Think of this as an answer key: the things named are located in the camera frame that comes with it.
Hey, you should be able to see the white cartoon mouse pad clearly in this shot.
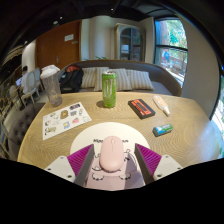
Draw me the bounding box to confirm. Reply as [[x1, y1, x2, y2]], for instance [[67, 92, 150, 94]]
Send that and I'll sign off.
[[69, 121, 151, 192]]

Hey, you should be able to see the large black-framed window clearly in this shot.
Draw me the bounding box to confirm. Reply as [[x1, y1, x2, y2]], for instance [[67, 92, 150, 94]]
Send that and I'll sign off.
[[209, 66, 224, 158]]

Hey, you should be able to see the arched glass cabinet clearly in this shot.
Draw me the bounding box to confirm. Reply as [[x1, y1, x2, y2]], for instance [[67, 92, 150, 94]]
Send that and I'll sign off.
[[114, 22, 147, 63]]

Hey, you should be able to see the grey tufted chair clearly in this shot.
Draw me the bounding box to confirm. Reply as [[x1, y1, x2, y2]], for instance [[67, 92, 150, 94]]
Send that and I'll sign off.
[[7, 102, 43, 161]]

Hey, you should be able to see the white sticker sheet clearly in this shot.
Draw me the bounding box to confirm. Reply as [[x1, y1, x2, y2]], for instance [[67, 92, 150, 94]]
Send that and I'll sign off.
[[42, 101, 92, 141]]

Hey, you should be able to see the small teal pack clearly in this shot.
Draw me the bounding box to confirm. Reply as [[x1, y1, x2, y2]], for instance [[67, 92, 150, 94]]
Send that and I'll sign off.
[[152, 123, 174, 138]]

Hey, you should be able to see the black box with orange print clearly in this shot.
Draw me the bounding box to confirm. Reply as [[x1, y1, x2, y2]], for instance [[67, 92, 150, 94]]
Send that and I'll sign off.
[[127, 98, 157, 120]]

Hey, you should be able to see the black backpack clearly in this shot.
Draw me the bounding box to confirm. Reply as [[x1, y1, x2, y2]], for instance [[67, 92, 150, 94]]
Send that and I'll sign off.
[[59, 64, 85, 94]]

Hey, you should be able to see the curved brown sofa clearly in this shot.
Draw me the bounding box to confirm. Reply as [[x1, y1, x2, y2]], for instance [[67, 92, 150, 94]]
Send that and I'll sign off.
[[57, 59, 183, 98]]

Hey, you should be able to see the green drink can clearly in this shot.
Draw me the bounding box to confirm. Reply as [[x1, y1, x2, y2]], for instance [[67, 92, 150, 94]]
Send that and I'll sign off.
[[101, 70, 118, 109]]

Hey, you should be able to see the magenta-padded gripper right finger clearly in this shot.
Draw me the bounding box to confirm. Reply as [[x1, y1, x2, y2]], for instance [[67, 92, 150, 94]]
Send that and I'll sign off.
[[133, 143, 184, 186]]

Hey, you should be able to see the pink computer mouse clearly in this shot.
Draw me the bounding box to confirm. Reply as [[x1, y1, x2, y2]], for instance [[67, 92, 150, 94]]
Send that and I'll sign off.
[[99, 135, 126, 173]]

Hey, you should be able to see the cream white tube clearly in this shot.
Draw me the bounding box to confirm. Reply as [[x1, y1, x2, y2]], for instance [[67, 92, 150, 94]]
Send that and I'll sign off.
[[152, 95, 171, 117]]

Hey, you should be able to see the white chair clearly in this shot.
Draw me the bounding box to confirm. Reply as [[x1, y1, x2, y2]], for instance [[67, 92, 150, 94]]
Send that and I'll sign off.
[[20, 70, 43, 104]]

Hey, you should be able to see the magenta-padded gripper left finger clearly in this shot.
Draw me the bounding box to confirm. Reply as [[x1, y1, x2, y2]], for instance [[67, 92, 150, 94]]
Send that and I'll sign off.
[[44, 143, 96, 187]]

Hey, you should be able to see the person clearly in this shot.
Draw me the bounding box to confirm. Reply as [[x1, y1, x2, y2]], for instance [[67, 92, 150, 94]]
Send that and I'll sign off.
[[15, 65, 30, 94]]

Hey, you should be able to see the striped cushion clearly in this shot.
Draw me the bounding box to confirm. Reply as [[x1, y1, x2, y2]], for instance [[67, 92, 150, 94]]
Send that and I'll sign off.
[[125, 69, 155, 91], [80, 67, 99, 89], [94, 66, 133, 92]]

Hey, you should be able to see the wooden door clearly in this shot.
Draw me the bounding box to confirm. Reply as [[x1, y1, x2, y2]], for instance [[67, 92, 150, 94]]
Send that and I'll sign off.
[[35, 19, 83, 71]]

